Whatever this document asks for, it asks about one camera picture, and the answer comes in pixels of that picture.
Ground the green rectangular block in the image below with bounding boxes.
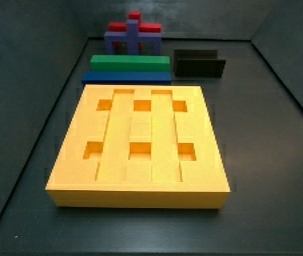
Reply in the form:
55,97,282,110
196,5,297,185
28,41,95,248
90,55,170,72

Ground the yellow slotted board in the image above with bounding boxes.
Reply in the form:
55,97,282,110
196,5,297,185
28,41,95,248
45,85,231,209

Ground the blue flat block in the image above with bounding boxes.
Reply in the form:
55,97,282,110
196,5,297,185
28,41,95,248
82,71,171,84

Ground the red cross block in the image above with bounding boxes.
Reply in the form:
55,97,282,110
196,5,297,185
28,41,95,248
108,11,162,33

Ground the black U-shaped bracket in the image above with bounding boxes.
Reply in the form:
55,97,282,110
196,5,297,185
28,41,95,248
174,49,226,78

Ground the purple frame block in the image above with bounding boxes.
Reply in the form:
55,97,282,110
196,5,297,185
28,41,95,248
104,19,162,55

